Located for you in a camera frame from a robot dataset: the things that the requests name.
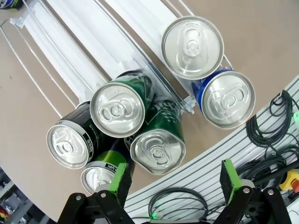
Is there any black cable bundle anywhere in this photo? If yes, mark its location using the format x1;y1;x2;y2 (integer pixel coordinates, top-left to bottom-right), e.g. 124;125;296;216
246;90;299;168

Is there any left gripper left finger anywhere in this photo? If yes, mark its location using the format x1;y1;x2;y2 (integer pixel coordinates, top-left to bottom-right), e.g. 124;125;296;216
60;162;133;224

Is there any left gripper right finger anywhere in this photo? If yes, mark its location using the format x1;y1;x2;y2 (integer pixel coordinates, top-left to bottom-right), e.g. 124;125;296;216
214;159;292;224

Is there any blue Pocari Sweat can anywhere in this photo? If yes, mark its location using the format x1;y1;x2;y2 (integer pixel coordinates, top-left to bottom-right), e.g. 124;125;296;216
190;70;256;129
161;15;225;79

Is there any white can dispenser rack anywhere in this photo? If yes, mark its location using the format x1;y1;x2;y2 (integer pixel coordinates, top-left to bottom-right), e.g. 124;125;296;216
0;0;234;117

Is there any yellow emergency stop button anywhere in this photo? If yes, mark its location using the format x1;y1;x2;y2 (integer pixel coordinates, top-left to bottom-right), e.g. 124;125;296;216
279;168;299;191

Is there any green Chilsung cider can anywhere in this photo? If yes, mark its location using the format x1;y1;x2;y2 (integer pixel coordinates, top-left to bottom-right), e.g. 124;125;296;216
123;100;186;175
90;73;156;138

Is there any black cable coil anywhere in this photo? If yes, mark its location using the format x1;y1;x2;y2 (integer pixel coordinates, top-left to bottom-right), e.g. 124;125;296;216
148;186;208;221

